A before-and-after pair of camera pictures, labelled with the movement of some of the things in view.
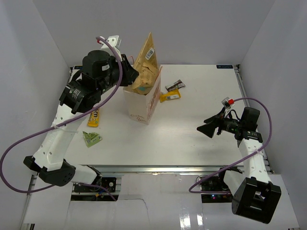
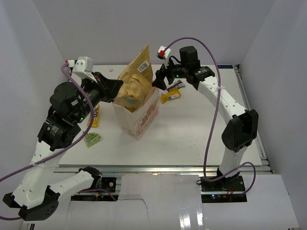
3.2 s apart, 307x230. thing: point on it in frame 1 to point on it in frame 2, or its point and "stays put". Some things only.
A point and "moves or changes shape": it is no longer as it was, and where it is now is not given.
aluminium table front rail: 159,168 stays put
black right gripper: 208,129 to 159,82
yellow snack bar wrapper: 173,94 stays put
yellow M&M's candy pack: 93,118 stays put
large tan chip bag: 146,65 moves or changes shape
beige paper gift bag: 141,108 to 136,124
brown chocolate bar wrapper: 177,85 stays put
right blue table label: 224,66 stays put
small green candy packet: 91,138 stays put
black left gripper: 130,73 to 109,88
